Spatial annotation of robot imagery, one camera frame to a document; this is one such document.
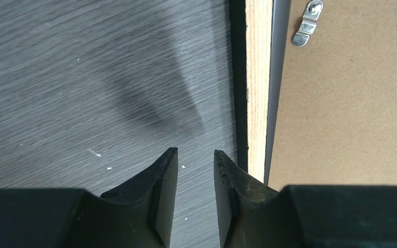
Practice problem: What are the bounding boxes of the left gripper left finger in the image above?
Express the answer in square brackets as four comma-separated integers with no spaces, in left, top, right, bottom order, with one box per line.
[0,148,178,247]

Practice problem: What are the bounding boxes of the silver metal turn clip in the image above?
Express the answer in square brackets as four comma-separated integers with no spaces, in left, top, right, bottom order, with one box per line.
[292,0,324,47]

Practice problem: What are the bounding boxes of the brown backing board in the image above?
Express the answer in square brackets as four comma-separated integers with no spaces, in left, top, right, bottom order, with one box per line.
[268,1,397,189]

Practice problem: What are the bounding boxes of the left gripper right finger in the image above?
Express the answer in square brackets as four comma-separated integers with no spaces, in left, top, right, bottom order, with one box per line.
[214,150,397,247]

